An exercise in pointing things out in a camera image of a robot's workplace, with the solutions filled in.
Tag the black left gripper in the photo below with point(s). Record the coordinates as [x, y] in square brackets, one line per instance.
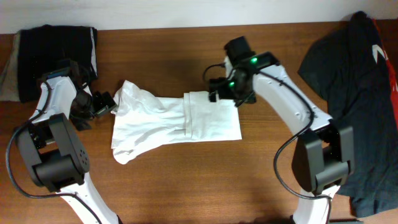
[105, 102]

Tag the folded black clothes stack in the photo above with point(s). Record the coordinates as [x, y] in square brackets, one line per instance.
[38, 51]

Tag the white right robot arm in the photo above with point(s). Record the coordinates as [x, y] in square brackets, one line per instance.
[324, 151]

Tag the white t-shirt with robot print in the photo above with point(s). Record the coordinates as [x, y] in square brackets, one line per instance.
[144, 122]

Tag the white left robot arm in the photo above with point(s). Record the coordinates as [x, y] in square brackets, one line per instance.
[53, 153]

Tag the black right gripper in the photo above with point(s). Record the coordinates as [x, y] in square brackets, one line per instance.
[221, 93]

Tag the black garment pile on right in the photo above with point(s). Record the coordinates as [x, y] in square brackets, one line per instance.
[349, 68]

